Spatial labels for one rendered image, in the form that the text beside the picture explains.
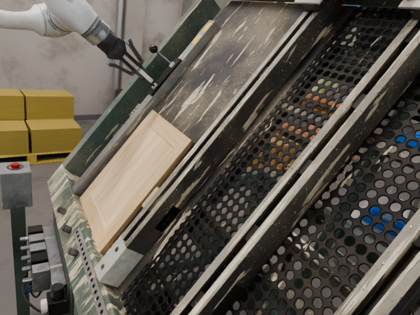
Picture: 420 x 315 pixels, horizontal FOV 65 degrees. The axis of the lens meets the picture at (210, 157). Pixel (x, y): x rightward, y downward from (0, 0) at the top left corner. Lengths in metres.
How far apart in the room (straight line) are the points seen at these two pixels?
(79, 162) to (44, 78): 3.57
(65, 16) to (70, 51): 4.06
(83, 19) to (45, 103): 3.00
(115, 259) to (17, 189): 0.79
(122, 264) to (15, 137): 2.95
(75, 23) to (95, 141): 0.67
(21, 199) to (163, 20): 4.60
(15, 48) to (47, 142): 1.60
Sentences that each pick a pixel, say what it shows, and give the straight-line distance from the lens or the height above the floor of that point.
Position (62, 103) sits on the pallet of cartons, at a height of 0.57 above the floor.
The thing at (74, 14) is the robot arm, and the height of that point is 1.61.
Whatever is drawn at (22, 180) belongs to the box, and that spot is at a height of 0.89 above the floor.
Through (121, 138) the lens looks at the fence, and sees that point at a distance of 1.47.
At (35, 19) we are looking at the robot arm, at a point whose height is 1.58.
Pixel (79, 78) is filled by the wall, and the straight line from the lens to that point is 5.37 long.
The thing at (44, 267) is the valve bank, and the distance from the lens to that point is 1.37.
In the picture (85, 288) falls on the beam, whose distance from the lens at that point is 1.14.
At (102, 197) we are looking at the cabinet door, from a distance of 1.36.
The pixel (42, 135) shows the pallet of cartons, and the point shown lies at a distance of 3.89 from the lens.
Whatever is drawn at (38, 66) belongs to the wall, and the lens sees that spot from 5.18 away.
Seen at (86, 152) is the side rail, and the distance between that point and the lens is 1.72.
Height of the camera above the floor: 1.64
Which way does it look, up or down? 21 degrees down
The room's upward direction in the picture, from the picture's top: 10 degrees clockwise
